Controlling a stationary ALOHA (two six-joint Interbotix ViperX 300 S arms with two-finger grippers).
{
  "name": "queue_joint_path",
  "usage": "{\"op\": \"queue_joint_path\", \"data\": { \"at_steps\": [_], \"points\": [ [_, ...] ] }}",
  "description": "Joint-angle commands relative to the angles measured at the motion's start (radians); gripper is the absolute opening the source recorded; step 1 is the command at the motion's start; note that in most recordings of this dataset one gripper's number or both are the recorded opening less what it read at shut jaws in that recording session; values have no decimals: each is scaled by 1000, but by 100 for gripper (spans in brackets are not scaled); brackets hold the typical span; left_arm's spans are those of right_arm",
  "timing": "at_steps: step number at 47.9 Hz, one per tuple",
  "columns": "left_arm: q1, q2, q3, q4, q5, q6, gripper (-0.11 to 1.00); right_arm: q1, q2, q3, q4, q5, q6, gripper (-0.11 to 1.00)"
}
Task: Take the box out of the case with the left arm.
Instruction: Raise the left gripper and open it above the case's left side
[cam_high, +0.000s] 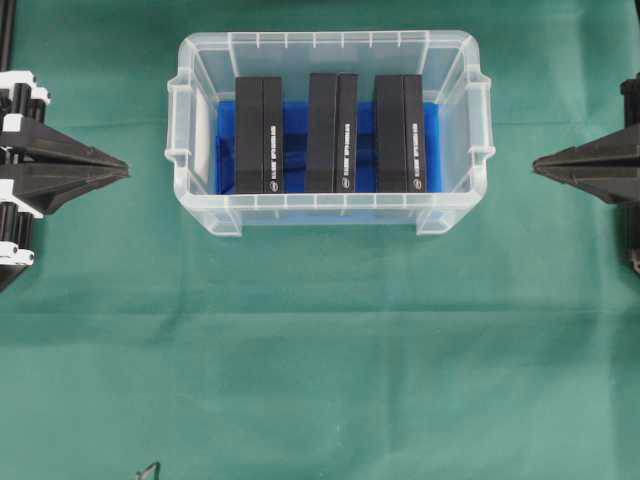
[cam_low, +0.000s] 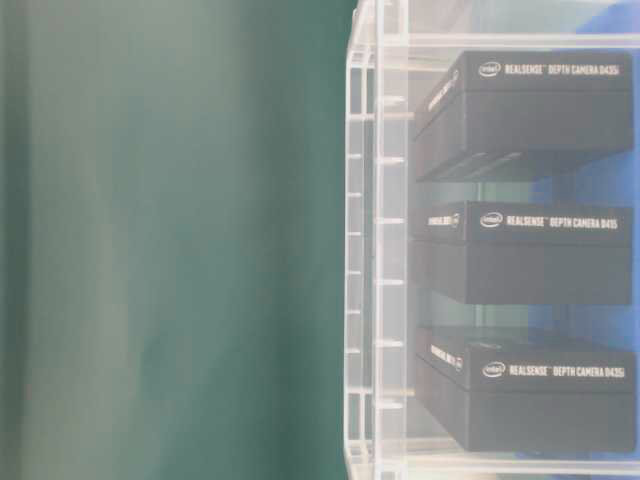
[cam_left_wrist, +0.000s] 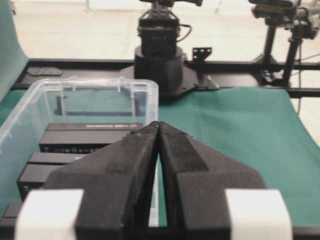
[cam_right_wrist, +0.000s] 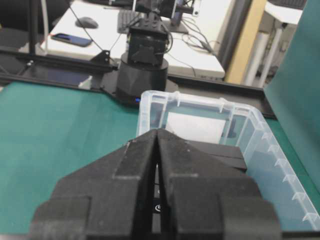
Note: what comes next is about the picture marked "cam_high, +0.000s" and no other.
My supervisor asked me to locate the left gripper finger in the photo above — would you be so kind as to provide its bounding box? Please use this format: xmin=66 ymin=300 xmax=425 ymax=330
xmin=1 ymin=123 xmax=127 ymax=170
xmin=6 ymin=168 xmax=129 ymax=215

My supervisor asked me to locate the black box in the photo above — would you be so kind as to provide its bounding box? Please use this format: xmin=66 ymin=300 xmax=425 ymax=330
xmin=374 ymin=75 xmax=427 ymax=193
xmin=235 ymin=77 xmax=284 ymax=194
xmin=304 ymin=73 xmax=358 ymax=193

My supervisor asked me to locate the blue cloth liner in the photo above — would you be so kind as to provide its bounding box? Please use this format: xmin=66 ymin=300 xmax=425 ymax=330
xmin=212 ymin=101 xmax=444 ymax=195

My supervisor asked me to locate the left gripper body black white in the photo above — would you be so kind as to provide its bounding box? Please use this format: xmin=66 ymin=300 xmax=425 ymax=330
xmin=0 ymin=69 xmax=52 ymax=293

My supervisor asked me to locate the clear plastic storage case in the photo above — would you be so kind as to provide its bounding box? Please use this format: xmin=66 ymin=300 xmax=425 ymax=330
xmin=165 ymin=30 xmax=495 ymax=237

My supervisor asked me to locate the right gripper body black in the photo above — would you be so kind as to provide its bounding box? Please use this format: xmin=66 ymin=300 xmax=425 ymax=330
xmin=620 ymin=75 xmax=640 ymax=273

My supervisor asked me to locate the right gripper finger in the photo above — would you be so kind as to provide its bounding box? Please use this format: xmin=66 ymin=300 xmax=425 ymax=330
xmin=533 ymin=124 xmax=639 ymax=170
xmin=534 ymin=167 xmax=639 ymax=204

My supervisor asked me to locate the black frame post left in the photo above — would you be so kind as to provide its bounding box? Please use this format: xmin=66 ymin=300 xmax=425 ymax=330
xmin=0 ymin=0 xmax=16 ymax=72

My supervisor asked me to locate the green table cloth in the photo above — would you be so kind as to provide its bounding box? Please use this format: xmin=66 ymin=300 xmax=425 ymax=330
xmin=1 ymin=1 xmax=639 ymax=479

